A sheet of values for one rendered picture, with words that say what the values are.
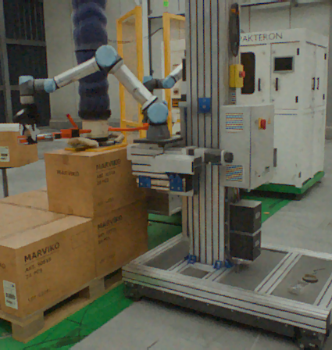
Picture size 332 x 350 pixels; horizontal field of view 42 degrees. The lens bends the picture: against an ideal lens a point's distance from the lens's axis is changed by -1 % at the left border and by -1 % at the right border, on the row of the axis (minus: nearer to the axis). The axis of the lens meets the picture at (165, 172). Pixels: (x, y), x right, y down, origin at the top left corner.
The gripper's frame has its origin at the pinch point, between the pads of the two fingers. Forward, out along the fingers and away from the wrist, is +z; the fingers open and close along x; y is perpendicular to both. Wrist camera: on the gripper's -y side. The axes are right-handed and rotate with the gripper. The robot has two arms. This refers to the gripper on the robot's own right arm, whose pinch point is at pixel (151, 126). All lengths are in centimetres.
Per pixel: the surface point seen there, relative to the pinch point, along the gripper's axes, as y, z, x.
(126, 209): 26, 56, -6
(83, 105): 41, -17, -26
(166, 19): -132, -96, -63
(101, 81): 32.8, -31.9, -16.6
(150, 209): -7, 65, -7
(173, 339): 78, 107, 61
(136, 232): 15, 76, -6
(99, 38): 33, -59, -16
